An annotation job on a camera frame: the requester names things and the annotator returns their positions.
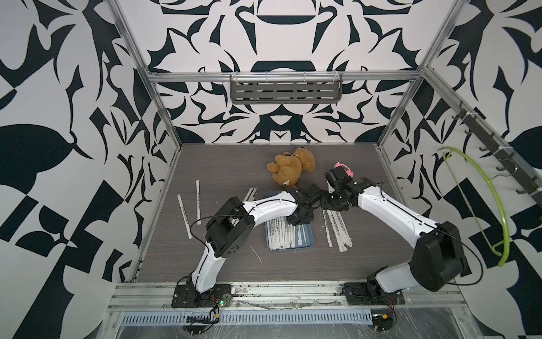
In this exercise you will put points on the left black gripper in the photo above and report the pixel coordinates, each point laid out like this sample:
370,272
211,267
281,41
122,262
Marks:
310,219

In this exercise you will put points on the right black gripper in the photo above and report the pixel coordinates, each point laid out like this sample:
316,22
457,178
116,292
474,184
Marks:
324,205

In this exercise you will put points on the pile straw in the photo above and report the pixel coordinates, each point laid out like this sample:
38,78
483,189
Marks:
198,208
339,227

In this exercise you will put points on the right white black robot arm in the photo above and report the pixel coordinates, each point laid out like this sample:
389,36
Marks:
438,256

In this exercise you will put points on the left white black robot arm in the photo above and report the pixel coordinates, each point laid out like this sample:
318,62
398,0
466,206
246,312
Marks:
229,229

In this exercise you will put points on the blue plastic storage tray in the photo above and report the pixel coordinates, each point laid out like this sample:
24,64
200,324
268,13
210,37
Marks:
302,239

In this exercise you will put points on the pink alarm clock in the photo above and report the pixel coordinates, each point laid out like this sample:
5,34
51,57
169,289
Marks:
346,168

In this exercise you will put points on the brown teddy bear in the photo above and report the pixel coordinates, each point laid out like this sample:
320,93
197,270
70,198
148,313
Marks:
288,167

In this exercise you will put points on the lone wrapped straw far left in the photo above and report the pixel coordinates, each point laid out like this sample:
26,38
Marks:
184,216

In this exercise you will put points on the green plastic clothes hanger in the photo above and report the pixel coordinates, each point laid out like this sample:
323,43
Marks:
481,200

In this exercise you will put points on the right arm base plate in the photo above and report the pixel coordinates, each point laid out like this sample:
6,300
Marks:
362,293

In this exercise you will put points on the grey metal wall shelf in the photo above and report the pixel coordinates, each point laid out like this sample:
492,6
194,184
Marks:
282,88

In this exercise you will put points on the white slotted cable duct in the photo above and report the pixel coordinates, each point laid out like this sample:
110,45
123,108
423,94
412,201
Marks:
251,317

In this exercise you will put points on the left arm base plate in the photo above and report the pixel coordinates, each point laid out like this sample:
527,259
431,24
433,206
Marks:
186,296

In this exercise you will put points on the grey wall hook rail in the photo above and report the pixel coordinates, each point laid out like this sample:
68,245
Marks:
512,164

